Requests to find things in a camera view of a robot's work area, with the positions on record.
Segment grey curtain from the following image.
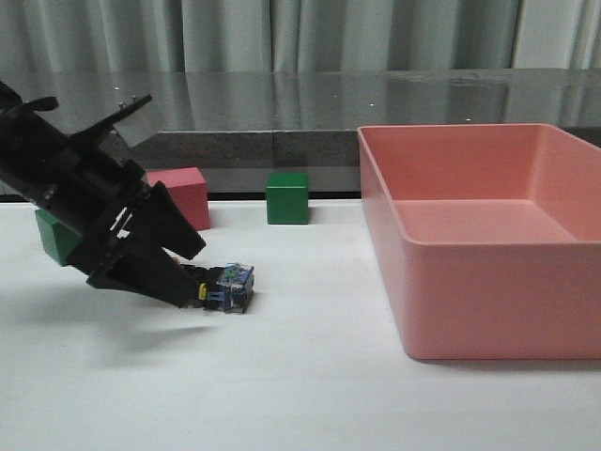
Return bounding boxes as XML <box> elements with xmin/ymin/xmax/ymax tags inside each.
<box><xmin>1</xmin><ymin>1</ymin><xmax>600</xmax><ymax>72</ymax></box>

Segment left green wooden cube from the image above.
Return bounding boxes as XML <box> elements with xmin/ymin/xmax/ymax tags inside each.
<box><xmin>35</xmin><ymin>209</ymin><xmax>81</xmax><ymax>267</ymax></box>

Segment right green wooden cube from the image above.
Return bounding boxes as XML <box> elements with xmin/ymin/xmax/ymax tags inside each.
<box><xmin>266</xmin><ymin>172</ymin><xmax>309</xmax><ymax>225</ymax></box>

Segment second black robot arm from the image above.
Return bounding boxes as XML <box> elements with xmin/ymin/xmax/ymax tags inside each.
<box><xmin>1</xmin><ymin>85</ymin><xmax>206</xmax><ymax>308</ymax></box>

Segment pink wooden cube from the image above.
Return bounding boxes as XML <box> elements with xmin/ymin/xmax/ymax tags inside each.
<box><xmin>146</xmin><ymin>167</ymin><xmax>211</xmax><ymax>231</ymax></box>

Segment dark glossy bench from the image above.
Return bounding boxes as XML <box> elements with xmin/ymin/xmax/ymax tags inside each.
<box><xmin>1</xmin><ymin>69</ymin><xmax>600</xmax><ymax>198</ymax></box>

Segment green wooden cube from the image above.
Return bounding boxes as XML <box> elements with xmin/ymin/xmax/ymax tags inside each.
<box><xmin>35</xmin><ymin>209</ymin><xmax>81</xmax><ymax>267</ymax></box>
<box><xmin>266</xmin><ymin>172</ymin><xmax>309</xmax><ymax>225</ymax></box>

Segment yellow mushroom push button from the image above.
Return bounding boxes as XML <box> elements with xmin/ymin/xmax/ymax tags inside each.
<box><xmin>175</xmin><ymin>258</ymin><xmax>254</xmax><ymax>314</ymax></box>

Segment pink plastic bin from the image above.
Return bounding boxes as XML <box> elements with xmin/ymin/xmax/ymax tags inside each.
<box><xmin>358</xmin><ymin>124</ymin><xmax>600</xmax><ymax>360</ymax></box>

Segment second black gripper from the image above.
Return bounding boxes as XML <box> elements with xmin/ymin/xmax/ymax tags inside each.
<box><xmin>27</xmin><ymin>136</ymin><xmax>206</xmax><ymax>308</ymax></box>

